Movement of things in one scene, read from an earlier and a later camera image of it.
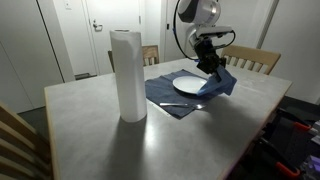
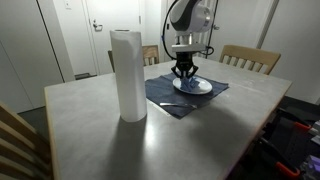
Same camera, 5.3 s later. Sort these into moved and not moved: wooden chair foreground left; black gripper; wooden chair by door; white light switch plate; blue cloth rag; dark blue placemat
Moved: black gripper; blue cloth rag
Not moved: wooden chair by door; wooden chair foreground left; dark blue placemat; white light switch plate
